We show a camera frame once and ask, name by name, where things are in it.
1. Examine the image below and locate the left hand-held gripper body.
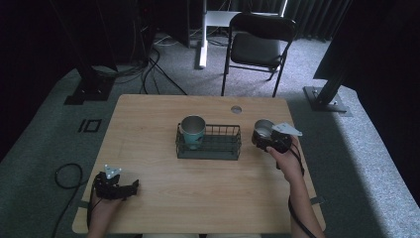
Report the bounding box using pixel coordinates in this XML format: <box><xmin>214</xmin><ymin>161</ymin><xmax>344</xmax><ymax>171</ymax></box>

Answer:
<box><xmin>92</xmin><ymin>164</ymin><xmax>130</xmax><ymax>201</ymax></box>

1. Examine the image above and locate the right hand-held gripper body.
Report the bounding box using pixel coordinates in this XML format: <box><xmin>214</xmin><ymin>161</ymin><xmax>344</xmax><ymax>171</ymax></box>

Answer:
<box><xmin>262</xmin><ymin>122</ymin><xmax>303</xmax><ymax>155</ymax></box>

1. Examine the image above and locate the plain steel cup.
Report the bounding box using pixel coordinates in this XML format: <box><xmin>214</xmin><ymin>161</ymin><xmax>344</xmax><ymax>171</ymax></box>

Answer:
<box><xmin>253</xmin><ymin>118</ymin><xmax>276</xmax><ymax>142</ymax></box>

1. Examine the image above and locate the dark wire basket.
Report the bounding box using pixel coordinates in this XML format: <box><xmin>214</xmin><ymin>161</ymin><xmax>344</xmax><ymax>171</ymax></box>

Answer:
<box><xmin>175</xmin><ymin>123</ymin><xmax>243</xmax><ymax>162</ymax></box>

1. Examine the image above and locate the teal metal cup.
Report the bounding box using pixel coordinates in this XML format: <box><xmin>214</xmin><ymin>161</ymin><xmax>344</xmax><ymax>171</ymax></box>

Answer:
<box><xmin>179</xmin><ymin>114</ymin><xmax>207</xmax><ymax>151</ymax></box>

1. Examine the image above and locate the person's left hand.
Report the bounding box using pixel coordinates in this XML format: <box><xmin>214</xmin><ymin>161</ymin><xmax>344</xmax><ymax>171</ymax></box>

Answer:
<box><xmin>88</xmin><ymin>191</ymin><xmax>124</xmax><ymax>226</ymax></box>

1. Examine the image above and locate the person's right hand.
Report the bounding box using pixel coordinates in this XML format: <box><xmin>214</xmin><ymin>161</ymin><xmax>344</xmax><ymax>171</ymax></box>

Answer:
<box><xmin>265</xmin><ymin>135</ymin><xmax>305</xmax><ymax>183</ymax></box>

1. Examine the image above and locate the black metal stand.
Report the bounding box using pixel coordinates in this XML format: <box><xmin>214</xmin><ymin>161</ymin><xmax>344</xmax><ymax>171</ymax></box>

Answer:
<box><xmin>302</xmin><ymin>0</ymin><xmax>354</xmax><ymax>118</ymax></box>
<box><xmin>49</xmin><ymin>0</ymin><xmax>117</xmax><ymax>106</ymax></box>

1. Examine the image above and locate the black folding chair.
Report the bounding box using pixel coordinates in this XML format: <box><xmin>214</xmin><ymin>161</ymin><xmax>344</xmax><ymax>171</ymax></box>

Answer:
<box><xmin>220</xmin><ymin>12</ymin><xmax>298</xmax><ymax>98</ymax></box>

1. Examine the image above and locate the dark equipment cabinet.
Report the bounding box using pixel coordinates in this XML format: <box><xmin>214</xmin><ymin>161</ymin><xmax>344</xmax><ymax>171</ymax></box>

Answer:
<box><xmin>134</xmin><ymin>0</ymin><xmax>191</xmax><ymax>64</ymax></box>

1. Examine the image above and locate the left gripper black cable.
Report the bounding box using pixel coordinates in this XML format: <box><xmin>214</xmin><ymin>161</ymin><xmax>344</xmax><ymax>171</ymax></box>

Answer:
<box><xmin>51</xmin><ymin>163</ymin><xmax>97</xmax><ymax>238</ymax></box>

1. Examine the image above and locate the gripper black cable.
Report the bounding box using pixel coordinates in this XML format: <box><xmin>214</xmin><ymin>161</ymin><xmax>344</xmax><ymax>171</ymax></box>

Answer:
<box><xmin>287</xmin><ymin>142</ymin><xmax>318</xmax><ymax>238</ymax></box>
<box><xmin>51</xmin><ymin>163</ymin><xmax>97</xmax><ymax>238</ymax></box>

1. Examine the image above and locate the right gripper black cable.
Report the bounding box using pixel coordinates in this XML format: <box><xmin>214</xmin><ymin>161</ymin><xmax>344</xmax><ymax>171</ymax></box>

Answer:
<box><xmin>287</xmin><ymin>142</ymin><xmax>318</xmax><ymax>238</ymax></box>

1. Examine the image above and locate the bundle of floor cables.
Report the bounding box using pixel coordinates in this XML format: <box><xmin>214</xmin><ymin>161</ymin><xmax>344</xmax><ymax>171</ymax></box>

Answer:
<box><xmin>91</xmin><ymin>29</ymin><xmax>188</xmax><ymax>96</ymax></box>

